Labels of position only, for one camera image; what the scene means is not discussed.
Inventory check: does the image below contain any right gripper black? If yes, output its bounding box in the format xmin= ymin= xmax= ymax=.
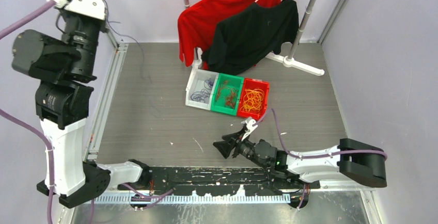
xmin=213 ymin=127 xmax=267 ymax=169

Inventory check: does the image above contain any black t-shirt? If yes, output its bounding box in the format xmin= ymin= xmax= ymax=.
xmin=201 ymin=0 xmax=299 ymax=75

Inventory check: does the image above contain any white clothes rack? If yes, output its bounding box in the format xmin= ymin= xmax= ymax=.
xmin=183 ymin=0 xmax=325 ymax=78

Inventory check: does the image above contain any yellow cable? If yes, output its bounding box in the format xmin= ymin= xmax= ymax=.
xmin=239 ymin=88 xmax=266 ymax=115

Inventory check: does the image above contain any red cable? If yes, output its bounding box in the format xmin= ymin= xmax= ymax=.
xmin=214 ymin=78 xmax=240 ymax=108

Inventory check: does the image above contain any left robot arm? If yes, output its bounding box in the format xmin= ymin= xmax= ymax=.
xmin=12 ymin=10 xmax=152 ymax=208

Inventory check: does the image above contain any red plastic bin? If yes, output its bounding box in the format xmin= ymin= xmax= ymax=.
xmin=237 ymin=78 xmax=270 ymax=120

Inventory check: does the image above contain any white plastic bin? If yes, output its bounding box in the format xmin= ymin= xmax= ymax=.
xmin=185 ymin=68 xmax=219 ymax=110

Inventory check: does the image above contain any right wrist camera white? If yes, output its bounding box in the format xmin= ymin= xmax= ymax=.
xmin=241 ymin=117 xmax=258 ymax=135

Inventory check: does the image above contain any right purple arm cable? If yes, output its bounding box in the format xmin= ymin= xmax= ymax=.
xmin=256 ymin=107 xmax=389 ymax=210

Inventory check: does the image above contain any green plastic bin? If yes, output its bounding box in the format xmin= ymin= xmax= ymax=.
xmin=211 ymin=73 xmax=244 ymax=116

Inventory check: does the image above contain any red t-shirt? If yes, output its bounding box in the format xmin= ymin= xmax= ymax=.
xmin=177 ymin=0 xmax=255 ymax=67

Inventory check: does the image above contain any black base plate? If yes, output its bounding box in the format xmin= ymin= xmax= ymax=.
xmin=129 ymin=167 xmax=306 ymax=197

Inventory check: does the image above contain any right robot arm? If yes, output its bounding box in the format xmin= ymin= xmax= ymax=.
xmin=213 ymin=128 xmax=387 ymax=188

